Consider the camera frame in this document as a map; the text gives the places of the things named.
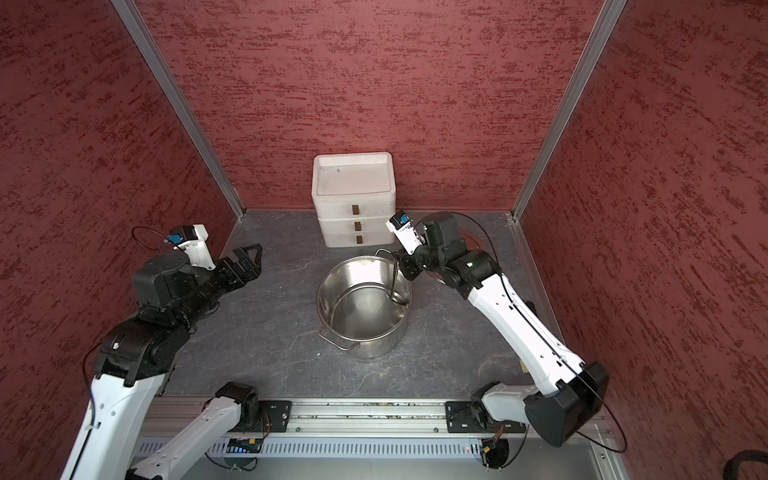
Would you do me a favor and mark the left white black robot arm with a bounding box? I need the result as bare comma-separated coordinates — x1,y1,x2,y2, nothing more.
62,244,266,479

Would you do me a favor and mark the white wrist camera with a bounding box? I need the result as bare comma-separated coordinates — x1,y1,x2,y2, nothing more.
166,224,216,271
386,210,425,255

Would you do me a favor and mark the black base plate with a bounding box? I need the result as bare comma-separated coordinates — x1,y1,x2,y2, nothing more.
259,400,293,436
444,401,526,434

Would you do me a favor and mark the black hose at corner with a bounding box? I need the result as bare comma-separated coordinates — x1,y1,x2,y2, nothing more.
722,449,768,480

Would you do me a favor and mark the right aluminium corner post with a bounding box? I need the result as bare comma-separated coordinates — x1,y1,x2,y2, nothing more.
511,0,627,223

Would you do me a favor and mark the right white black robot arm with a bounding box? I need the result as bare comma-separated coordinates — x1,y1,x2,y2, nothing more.
386,211,610,447

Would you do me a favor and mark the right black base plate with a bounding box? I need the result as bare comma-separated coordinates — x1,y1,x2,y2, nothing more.
444,401,526,434

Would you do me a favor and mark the left aluminium corner post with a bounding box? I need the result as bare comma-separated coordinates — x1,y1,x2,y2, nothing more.
111,0,246,221

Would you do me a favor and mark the metal ladle spoon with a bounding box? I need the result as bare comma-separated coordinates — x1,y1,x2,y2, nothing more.
388,261,410,306

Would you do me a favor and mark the aluminium corner post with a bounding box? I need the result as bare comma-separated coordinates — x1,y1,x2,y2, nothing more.
511,0,627,223
111,0,246,221

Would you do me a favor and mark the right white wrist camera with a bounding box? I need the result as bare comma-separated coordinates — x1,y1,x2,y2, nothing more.
386,210,425,255

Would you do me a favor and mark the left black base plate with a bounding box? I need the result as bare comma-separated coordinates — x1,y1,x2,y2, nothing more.
259,400,293,436

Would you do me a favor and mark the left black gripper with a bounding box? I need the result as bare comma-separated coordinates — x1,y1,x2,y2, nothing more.
174,243,264,328

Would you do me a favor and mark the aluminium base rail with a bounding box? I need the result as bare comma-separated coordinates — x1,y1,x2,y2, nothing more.
137,395,613,439

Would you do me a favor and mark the stainless steel pot lid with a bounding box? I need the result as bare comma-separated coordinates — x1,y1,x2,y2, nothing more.
428,229,500,292

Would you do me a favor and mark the white three-drawer storage box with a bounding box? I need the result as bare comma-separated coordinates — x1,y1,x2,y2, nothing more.
311,152,396,248

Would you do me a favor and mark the white perforated cable duct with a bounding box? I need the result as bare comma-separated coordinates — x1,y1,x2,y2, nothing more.
137,436,488,461

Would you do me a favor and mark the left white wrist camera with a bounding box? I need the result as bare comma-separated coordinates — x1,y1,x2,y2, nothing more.
166,224,216,271

